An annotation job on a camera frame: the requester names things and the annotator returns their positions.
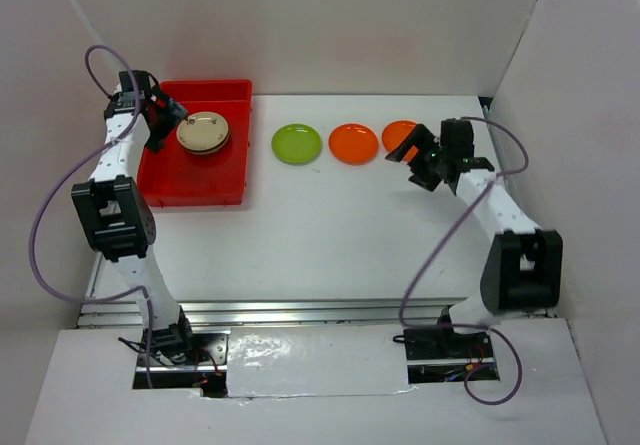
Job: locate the cream floral plate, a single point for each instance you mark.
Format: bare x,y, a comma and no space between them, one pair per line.
202,130

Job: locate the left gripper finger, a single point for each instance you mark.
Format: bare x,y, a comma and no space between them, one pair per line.
159,130
171,108

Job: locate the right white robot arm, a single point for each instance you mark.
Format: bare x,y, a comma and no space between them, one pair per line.
522,272

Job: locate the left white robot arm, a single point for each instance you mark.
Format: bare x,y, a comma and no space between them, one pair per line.
118,222

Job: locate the aluminium rail frame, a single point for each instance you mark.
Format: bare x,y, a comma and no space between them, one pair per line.
327,243

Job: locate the green plate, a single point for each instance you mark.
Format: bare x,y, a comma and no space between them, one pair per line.
296,144

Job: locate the orange plate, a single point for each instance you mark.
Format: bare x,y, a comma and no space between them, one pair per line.
353,144
395,133

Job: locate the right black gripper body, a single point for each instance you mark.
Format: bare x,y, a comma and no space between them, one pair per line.
433,158

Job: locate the white foil cover sheet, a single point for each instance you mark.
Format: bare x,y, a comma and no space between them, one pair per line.
323,361

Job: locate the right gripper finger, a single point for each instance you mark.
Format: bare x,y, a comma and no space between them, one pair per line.
426,176
419,138

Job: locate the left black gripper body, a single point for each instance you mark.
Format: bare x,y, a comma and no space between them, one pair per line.
155,92

